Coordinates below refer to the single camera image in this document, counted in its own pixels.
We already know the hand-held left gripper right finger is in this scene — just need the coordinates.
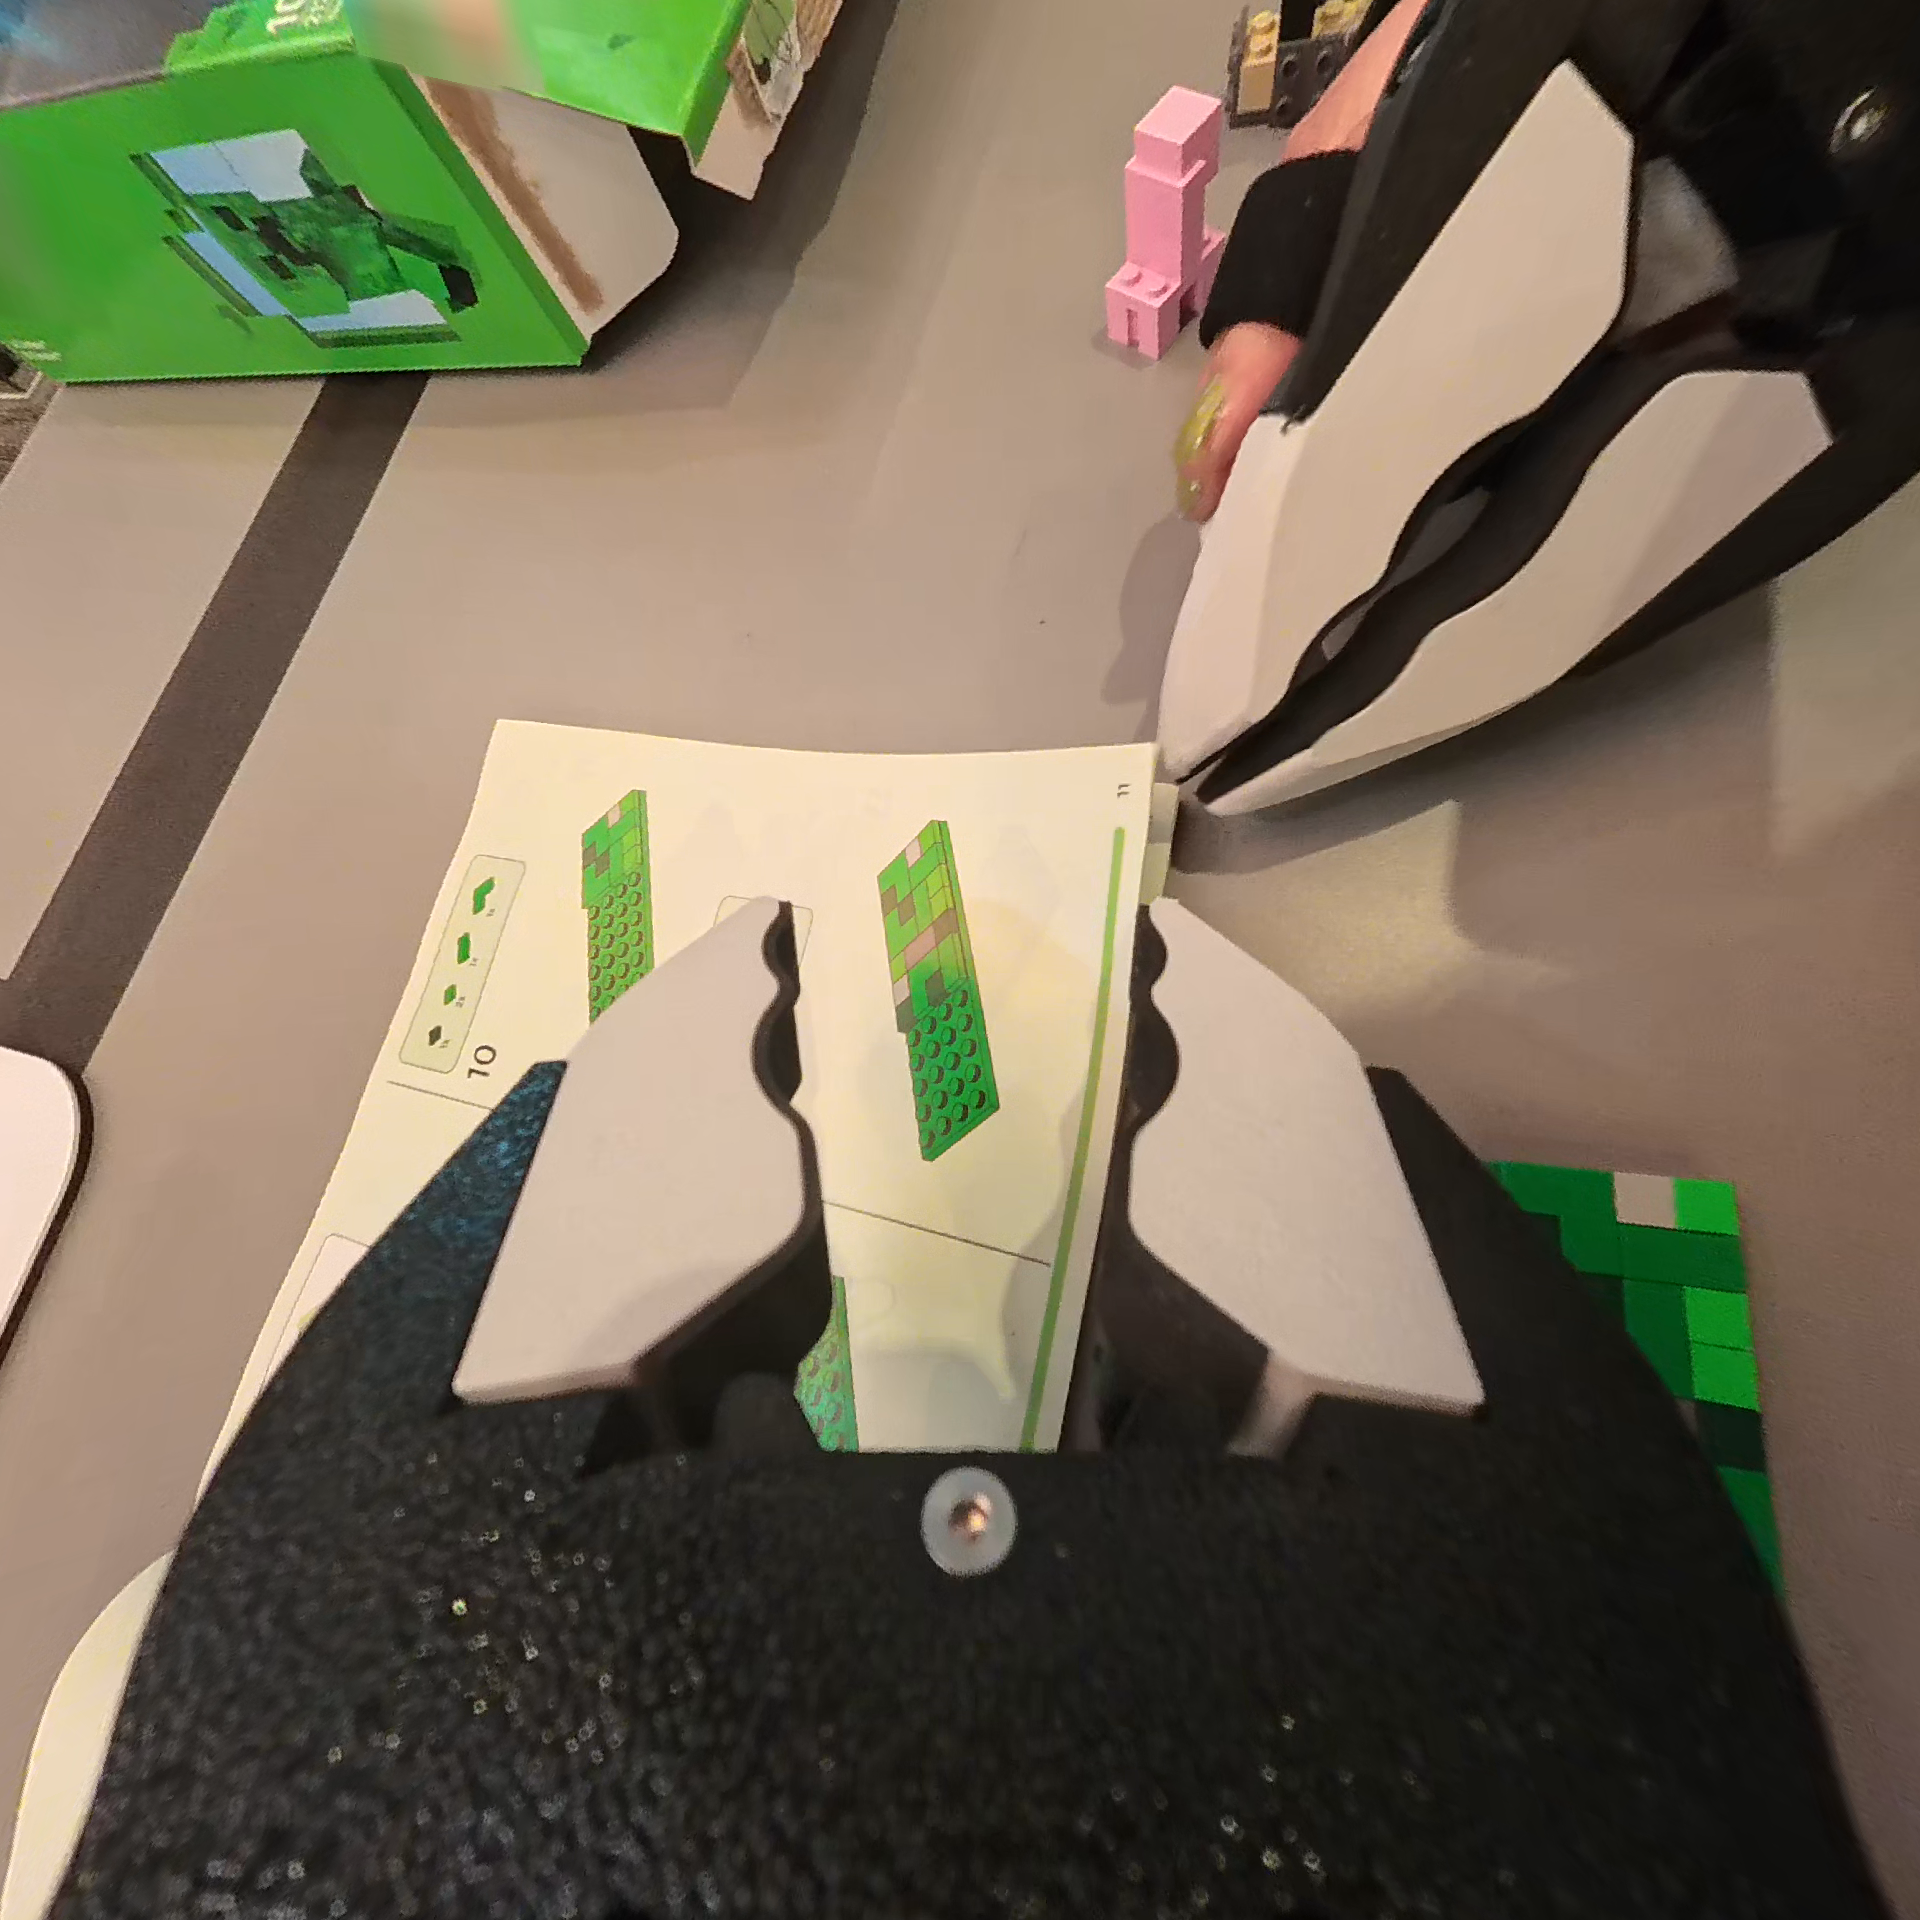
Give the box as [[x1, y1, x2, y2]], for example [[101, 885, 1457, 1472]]
[[1084, 901, 1488, 1414]]

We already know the small pink brick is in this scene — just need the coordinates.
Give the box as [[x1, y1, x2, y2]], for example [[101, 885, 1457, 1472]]
[[1094, 84, 1233, 366]]

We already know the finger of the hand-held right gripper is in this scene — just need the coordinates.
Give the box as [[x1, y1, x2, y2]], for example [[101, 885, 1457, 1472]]
[[1198, 355, 1840, 821], [1157, 61, 1648, 789]]

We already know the person's right hand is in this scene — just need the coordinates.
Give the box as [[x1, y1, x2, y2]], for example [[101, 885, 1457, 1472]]
[[1169, 0, 1448, 531]]

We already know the green brick set box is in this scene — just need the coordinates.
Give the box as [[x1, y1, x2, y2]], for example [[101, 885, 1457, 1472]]
[[0, 0, 847, 386]]

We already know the black brick tower model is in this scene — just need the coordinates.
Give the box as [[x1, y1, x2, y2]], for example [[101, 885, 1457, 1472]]
[[1224, 0, 1388, 130]]

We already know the building instruction booklet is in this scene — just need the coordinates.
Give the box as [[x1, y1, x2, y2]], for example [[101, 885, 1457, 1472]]
[[0, 716, 1177, 1920]]

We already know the green studded brick plate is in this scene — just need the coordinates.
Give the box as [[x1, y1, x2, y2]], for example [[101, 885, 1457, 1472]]
[[1484, 1158, 1789, 1598]]

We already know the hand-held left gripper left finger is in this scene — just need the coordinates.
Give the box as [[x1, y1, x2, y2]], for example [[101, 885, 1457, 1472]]
[[449, 895, 829, 1407]]

